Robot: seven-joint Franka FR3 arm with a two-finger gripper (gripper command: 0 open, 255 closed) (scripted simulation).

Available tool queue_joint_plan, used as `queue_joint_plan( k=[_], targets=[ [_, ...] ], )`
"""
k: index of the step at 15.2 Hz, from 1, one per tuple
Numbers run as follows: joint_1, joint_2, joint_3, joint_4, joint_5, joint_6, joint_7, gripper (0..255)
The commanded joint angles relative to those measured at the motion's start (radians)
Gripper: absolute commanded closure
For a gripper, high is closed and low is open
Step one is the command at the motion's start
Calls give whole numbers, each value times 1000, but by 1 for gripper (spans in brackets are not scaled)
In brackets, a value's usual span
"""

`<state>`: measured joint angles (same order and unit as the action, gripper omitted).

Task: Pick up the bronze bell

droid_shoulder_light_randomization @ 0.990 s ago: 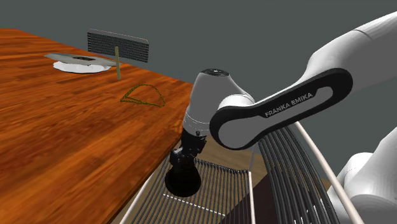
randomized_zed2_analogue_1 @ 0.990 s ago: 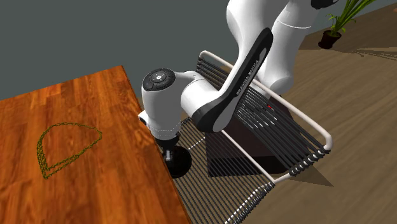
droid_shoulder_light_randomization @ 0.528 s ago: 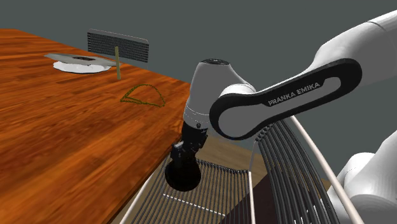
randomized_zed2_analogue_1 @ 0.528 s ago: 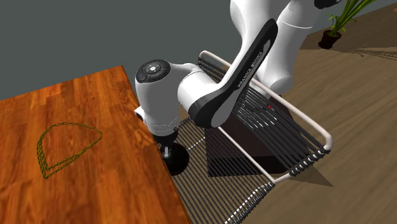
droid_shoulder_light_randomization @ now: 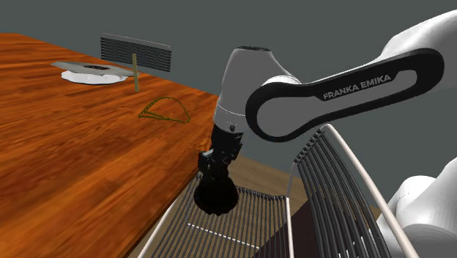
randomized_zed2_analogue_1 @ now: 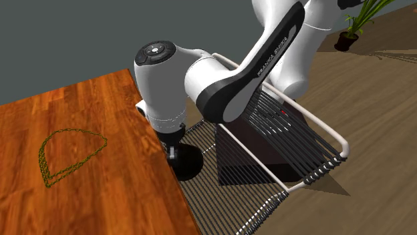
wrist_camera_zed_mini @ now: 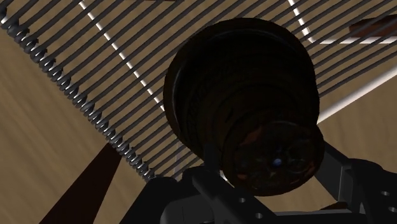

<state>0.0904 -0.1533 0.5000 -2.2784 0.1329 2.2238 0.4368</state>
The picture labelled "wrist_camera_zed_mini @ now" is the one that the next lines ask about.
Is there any dark brown round vessel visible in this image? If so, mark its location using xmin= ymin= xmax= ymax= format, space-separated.
xmin=162 ymin=17 xmax=326 ymax=197

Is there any metal wire rack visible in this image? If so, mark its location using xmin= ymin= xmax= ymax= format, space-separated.
xmin=0 ymin=0 xmax=397 ymax=184

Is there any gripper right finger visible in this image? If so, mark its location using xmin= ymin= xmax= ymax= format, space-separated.
xmin=314 ymin=141 xmax=397 ymax=224

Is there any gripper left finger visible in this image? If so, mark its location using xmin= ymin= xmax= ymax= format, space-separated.
xmin=119 ymin=142 xmax=277 ymax=224

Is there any reddish brown flat object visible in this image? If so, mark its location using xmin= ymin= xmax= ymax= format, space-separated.
xmin=349 ymin=15 xmax=397 ymax=39

